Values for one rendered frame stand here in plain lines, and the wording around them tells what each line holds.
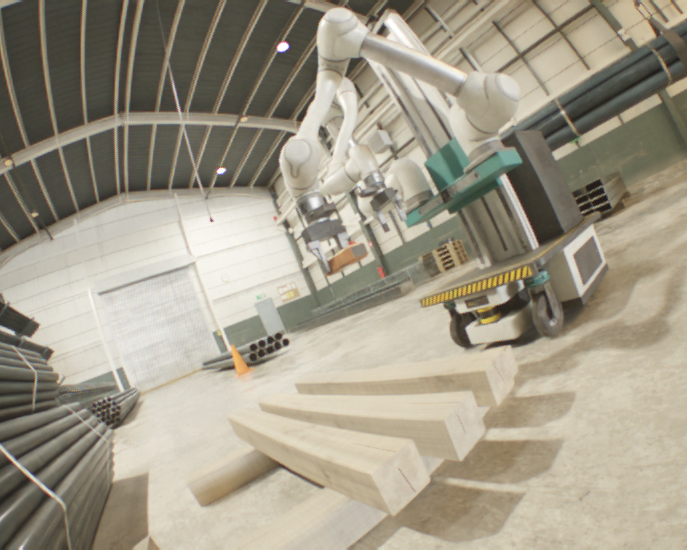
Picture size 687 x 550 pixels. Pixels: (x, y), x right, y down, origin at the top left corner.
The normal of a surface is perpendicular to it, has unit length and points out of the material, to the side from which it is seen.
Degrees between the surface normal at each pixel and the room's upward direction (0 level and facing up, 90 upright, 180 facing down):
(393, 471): 90
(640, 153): 90
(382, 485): 90
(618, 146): 90
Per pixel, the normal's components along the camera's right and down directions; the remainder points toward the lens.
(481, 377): -0.74, 0.28
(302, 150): 0.04, 0.04
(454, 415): 0.54, -0.29
